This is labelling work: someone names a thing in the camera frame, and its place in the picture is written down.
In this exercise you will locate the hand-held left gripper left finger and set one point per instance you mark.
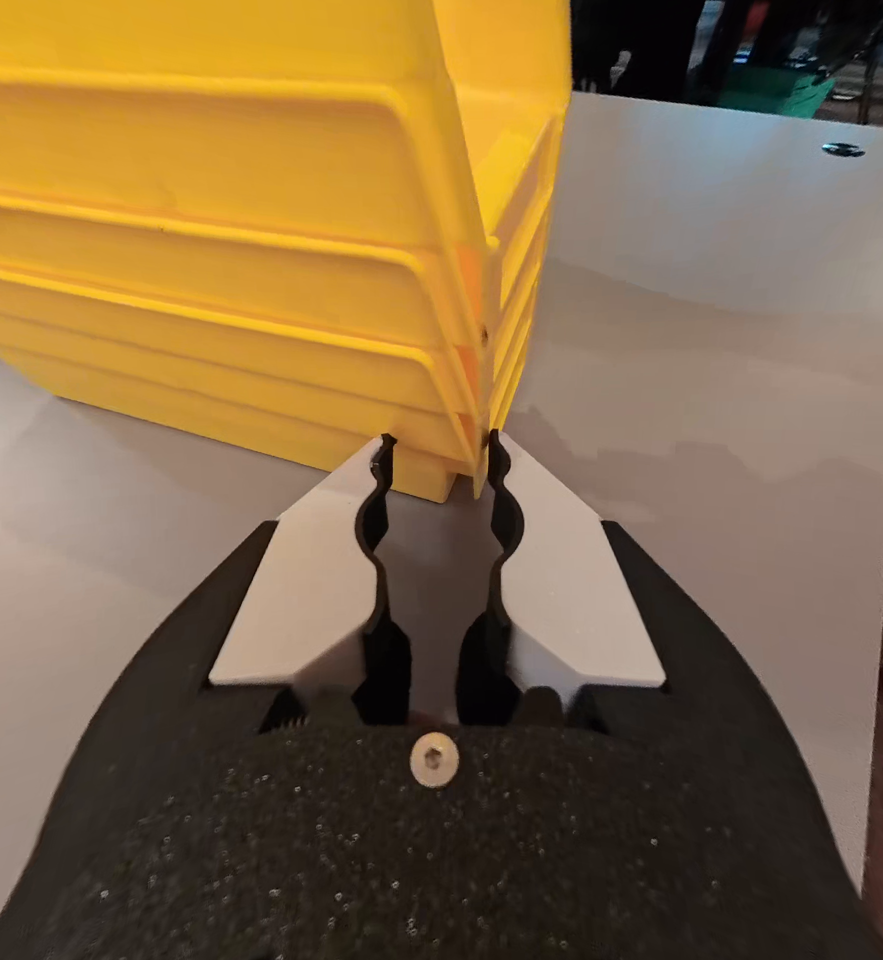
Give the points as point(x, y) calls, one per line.
point(299, 600)

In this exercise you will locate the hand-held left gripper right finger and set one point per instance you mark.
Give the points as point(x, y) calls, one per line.
point(576, 600)

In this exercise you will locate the yellow plastic storage bin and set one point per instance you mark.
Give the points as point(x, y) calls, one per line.
point(224, 262)
point(224, 341)
point(224, 142)
point(299, 427)

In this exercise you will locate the grey desk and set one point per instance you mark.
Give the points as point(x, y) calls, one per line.
point(711, 337)

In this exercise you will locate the metal desk grommet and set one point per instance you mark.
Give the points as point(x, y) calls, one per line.
point(843, 149)

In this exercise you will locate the green plastic object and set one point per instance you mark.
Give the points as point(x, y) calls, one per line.
point(779, 94)

